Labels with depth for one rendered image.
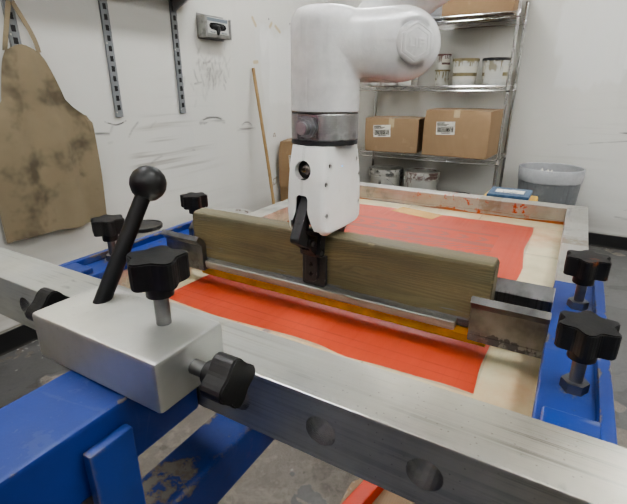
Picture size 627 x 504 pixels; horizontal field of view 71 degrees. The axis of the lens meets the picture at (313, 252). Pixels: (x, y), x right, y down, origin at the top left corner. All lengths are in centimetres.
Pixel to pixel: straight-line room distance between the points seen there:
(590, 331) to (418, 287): 19
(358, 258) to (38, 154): 215
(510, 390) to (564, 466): 20
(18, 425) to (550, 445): 30
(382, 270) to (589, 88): 371
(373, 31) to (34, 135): 216
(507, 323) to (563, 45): 375
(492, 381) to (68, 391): 36
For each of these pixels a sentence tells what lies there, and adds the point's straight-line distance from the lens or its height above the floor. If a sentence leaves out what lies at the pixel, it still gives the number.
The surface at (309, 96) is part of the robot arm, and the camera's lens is 48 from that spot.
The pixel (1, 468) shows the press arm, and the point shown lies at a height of 104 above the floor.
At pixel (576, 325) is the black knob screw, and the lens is 38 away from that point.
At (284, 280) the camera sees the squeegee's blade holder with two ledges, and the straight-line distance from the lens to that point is 56.
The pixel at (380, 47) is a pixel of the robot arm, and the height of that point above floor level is 126.
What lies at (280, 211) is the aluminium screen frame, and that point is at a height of 99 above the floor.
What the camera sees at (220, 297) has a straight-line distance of 62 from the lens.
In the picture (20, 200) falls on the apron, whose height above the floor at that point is 73.
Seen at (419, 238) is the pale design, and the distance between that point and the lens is 86.
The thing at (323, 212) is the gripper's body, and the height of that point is 110.
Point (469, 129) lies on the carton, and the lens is 374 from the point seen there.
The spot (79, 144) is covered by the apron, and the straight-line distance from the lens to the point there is 262.
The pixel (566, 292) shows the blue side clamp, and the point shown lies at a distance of 59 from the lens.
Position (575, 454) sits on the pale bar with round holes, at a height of 104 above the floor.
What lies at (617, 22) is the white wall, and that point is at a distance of 416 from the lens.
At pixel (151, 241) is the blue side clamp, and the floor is 100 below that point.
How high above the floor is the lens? 122
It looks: 20 degrees down
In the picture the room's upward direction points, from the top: straight up
